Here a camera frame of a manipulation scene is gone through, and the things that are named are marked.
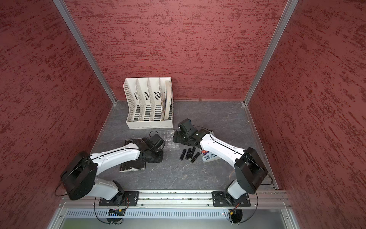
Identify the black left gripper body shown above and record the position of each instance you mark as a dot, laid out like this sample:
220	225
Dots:
155	157

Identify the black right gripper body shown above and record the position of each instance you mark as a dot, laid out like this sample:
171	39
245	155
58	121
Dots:
183	138

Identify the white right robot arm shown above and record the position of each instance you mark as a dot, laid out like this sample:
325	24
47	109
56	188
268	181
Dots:
249	168

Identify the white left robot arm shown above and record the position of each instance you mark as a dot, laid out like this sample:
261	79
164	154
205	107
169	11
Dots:
80	178

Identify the clear acrylic lipstick organizer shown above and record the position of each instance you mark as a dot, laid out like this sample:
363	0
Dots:
167	136

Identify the white perforated file organizer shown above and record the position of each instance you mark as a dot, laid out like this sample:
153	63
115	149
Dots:
150	102

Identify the black Maugham paperback book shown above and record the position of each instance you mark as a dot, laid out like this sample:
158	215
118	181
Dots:
138	164

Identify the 143-Storey Treehouse book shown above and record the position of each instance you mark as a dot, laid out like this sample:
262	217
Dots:
208	156

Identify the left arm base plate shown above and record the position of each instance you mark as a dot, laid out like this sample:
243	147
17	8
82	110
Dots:
127	199

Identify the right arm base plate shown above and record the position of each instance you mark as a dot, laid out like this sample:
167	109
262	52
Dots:
223	199

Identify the aluminium mounting rail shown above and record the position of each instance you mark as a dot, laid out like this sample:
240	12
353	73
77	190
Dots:
186	199

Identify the left aluminium corner post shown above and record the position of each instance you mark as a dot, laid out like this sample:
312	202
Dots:
75	31

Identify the aluminium corner post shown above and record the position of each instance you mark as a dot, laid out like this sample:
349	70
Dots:
280	28
75	31

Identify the right aluminium corner post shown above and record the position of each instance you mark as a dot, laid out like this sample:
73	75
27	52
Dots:
280	28

